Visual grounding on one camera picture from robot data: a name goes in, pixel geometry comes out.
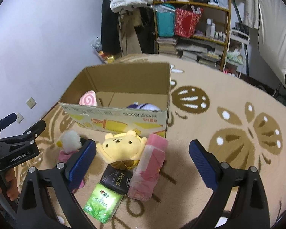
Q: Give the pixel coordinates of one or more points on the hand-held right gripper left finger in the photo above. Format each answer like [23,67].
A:
[82,162]

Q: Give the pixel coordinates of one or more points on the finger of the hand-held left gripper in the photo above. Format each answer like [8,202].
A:
[4,121]
[31,130]

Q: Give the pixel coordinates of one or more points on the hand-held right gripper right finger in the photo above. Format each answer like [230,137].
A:
[203,162]

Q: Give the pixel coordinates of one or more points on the white and pink plush toy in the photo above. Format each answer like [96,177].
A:
[70,140]

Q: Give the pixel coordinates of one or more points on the black tissue pack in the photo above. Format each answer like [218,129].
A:
[114,179]

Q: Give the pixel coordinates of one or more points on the green tissue pack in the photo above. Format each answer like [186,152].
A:
[102,202]

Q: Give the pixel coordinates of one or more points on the pink tissue pack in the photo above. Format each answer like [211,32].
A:
[147,167]

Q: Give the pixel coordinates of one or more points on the printed cardboard box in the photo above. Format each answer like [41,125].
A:
[133,81]

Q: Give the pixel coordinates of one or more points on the person's left hand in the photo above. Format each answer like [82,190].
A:
[10,183]

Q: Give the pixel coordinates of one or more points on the pink swirl plush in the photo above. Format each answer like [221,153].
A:
[88,99]

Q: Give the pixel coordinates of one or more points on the purple and white plush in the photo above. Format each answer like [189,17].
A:
[145,106]

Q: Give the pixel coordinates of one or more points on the clear bag of snacks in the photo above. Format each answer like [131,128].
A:
[102,51]

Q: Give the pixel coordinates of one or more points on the wide stack of books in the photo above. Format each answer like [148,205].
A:
[197,51]

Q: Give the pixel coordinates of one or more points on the small stack of books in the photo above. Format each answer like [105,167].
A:
[166,45]

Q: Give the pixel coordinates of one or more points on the white metal cart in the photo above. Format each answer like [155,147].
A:
[238,37]

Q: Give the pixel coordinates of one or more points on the black hanging coat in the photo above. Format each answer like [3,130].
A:
[109,23]

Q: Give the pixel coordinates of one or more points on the white bottles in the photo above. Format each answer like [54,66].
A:
[210,28]

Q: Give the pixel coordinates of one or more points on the brown hanging clothes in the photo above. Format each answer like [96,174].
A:
[133,35]

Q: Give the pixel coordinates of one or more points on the red gift bag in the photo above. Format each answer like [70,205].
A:
[187,21]

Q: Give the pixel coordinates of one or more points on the teal bag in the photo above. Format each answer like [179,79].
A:
[165,21]

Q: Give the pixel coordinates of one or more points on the white fabric wardrobe cover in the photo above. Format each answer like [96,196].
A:
[271,28]

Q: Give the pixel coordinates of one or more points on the wooden shelf with items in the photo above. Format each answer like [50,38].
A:
[205,4]

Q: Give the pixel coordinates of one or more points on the white wall socket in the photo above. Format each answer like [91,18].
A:
[19,117]
[31,102]

